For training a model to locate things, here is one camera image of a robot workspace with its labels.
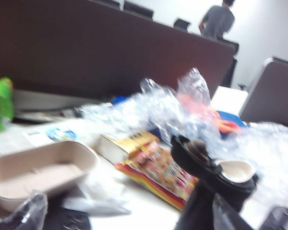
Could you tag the person in grey shirt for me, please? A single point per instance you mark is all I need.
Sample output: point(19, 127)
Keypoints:
point(218, 20)

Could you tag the white plastic bag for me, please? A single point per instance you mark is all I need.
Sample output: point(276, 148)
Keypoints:
point(98, 198)

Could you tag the colourful red yellow snack package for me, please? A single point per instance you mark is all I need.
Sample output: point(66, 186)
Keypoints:
point(163, 172)

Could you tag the grey brown desk partition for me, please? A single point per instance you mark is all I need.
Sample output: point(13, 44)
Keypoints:
point(271, 95)

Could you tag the plastic-wrapped black left gripper right finger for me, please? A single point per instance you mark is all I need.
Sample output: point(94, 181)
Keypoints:
point(282, 219)

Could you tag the dark brown desk partition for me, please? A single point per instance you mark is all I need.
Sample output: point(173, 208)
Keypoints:
point(98, 52)

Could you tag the beige pulp food tray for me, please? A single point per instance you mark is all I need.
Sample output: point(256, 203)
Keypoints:
point(38, 167)

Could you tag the black cloth item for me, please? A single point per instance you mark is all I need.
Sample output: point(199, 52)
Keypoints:
point(67, 218)

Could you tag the blue container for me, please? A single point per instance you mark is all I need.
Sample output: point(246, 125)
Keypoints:
point(232, 117)

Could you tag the grey flat tray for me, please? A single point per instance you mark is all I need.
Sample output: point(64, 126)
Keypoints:
point(50, 103)

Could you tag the black thermos with flip lid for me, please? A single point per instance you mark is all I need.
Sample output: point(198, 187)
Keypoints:
point(201, 206)

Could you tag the plastic-wrapped black left gripper left finger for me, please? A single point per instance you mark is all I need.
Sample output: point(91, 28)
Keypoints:
point(26, 213)

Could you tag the yellow white box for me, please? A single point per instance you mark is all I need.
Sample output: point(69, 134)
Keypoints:
point(115, 148)

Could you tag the black monitor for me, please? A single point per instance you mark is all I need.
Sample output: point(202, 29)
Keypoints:
point(138, 9)
point(181, 24)

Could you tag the crumpled clear plastic wrap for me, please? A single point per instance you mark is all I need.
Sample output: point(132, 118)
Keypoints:
point(158, 107)

